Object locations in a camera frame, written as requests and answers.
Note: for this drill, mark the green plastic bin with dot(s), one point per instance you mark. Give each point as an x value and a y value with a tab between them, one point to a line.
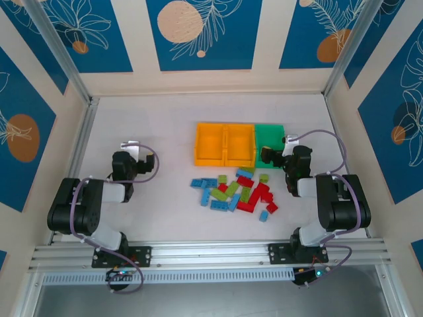
267	132

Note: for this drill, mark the yellow plastic bin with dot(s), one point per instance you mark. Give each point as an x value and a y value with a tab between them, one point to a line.
238	142
209	142

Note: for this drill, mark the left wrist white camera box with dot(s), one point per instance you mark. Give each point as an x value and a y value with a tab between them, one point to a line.
131	148

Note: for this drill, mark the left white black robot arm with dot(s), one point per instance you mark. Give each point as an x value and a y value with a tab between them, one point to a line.
72	211

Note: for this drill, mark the small circuit board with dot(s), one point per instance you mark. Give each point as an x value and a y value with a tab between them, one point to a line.
120	274
305	277

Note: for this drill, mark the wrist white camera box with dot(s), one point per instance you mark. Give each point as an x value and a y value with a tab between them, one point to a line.
131	148
291	139

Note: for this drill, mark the blue floral wall panel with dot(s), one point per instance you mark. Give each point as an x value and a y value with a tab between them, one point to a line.
99	33
380	148
418	252
390	33
20	99
33	43
2	262
231	33
297	33

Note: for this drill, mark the gray metal panel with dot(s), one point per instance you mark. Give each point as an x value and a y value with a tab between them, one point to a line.
211	300

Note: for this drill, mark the aluminium frame post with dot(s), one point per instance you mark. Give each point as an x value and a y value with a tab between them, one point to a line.
56	43
350	43

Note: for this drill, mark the small blue lego brick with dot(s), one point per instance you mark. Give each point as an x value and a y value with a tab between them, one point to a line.
263	216

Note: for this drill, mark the long red lego brick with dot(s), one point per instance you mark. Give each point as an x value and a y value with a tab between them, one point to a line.
257	193

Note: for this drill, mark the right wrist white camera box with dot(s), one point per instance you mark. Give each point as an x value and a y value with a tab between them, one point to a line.
291	139

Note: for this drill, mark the small red lego brick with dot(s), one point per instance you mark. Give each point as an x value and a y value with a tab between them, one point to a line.
222	187

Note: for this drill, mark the aluminium side rail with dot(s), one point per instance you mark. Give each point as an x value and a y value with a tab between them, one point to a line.
79	155
331	114

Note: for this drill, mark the aluminium rail beam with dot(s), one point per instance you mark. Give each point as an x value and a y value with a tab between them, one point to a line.
211	254

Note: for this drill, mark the small green lego brick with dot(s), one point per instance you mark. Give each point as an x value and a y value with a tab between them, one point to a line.
222	179
264	178

